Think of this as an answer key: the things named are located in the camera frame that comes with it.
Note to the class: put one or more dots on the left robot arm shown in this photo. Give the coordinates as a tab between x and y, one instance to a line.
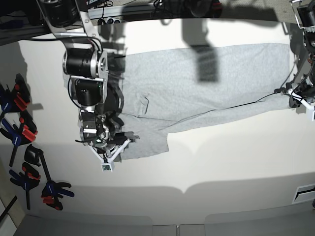
305	19

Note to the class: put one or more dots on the blue red clamp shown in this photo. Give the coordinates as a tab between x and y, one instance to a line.
19	136
15	100

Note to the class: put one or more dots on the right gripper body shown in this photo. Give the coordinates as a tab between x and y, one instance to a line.
103	133

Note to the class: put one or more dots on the black power strip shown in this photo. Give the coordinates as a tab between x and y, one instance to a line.
103	21

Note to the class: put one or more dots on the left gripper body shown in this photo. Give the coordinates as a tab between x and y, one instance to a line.
299	93

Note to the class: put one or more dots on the grey T-shirt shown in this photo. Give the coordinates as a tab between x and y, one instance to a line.
176	90

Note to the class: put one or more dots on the long black bar clamp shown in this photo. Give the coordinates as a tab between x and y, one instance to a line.
53	191

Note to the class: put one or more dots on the lower left blue clamp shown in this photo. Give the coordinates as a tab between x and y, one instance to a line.
28	180

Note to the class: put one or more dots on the black strip at edge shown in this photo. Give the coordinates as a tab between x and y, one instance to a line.
7	209

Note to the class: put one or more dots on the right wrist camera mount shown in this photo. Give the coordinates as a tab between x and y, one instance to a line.
107	156

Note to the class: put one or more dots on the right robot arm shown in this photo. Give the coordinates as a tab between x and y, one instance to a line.
91	86

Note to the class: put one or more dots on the top blue red clamp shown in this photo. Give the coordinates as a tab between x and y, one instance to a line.
15	100

